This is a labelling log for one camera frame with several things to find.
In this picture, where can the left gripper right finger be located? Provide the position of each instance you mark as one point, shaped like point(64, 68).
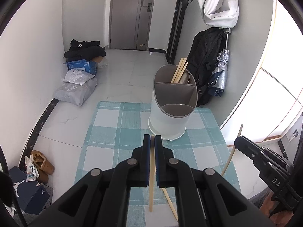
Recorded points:
point(172, 172)

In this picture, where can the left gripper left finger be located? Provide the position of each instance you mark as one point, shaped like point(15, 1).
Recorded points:
point(116, 184)

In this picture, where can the bamboo chopstick four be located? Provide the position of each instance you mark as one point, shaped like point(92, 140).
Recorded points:
point(170, 203)

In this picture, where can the bamboo chopstick five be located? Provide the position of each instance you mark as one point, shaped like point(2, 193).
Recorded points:
point(231, 153)

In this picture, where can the bamboo chopstick one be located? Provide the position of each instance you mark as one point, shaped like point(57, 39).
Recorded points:
point(177, 70)

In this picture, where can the bamboo chopstick two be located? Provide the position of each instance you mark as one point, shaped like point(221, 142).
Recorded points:
point(181, 71)

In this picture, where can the bamboo chopstick three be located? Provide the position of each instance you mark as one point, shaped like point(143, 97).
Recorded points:
point(152, 174)

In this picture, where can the metal spoon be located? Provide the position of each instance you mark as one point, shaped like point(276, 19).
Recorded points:
point(185, 78)

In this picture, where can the right hand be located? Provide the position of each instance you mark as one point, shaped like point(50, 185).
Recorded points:
point(268, 205)

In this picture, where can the teal plaid tablecloth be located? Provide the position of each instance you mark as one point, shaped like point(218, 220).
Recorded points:
point(118, 128)

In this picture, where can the white utensil holder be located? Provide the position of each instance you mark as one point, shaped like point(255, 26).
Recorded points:
point(172, 103)

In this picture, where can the brown shoes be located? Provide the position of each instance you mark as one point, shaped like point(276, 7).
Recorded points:
point(43, 166)

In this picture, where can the grey plastic parcel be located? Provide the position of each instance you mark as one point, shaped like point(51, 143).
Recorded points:
point(74, 93)

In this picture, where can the silver folded umbrella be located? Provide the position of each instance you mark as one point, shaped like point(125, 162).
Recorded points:
point(217, 82)

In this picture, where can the white crumpled bag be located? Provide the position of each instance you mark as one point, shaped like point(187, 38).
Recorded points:
point(31, 170)

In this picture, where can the dark blue shoe box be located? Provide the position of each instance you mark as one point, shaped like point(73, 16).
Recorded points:
point(31, 196)

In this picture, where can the white plastic parcel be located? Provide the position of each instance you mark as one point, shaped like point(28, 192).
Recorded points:
point(76, 76)

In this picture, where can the blue cardboard box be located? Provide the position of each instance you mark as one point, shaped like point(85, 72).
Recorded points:
point(87, 66)

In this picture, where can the black hanging jacket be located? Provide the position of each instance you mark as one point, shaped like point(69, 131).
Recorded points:
point(202, 60)

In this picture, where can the black clothing pile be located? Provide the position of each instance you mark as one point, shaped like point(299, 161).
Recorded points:
point(84, 50)

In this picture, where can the grey door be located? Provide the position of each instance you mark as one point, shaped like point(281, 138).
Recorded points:
point(129, 24)

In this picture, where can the white hanging bag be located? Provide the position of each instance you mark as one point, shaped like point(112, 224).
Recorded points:
point(219, 15)

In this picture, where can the black sliding door frame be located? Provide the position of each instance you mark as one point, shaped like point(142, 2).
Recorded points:
point(179, 14)

